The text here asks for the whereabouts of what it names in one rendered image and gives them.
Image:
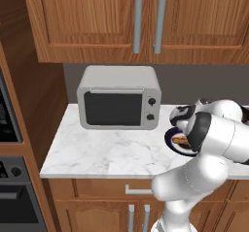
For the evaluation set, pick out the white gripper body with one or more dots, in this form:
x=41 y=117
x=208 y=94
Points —
x=183 y=126

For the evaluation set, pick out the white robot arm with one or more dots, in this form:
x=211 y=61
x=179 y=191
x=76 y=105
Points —
x=214 y=135

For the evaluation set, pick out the hot dog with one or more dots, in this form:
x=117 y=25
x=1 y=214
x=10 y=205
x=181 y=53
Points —
x=180 y=141

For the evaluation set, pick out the dark blue plate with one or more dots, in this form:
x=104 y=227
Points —
x=171 y=142

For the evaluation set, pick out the black toaster oven knob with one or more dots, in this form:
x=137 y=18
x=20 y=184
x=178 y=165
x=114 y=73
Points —
x=151 y=101
x=150 y=116

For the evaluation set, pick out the grey toaster oven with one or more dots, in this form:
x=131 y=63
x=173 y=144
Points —
x=118 y=80

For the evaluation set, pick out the wooden drawer front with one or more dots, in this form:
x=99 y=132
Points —
x=240 y=190
x=97 y=188

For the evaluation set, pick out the wooden base cupboard door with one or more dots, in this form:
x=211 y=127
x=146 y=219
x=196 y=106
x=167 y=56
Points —
x=233 y=218
x=155 y=215
x=94 y=216

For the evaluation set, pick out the tall wooden appliance cupboard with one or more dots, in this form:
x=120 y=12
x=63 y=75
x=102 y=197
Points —
x=32 y=80

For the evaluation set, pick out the built-in black microwave oven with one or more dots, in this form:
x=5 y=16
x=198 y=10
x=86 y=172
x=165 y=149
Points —
x=6 y=113

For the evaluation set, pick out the wooden wall cupboard door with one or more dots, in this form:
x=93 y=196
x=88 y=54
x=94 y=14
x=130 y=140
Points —
x=84 y=16
x=207 y=16

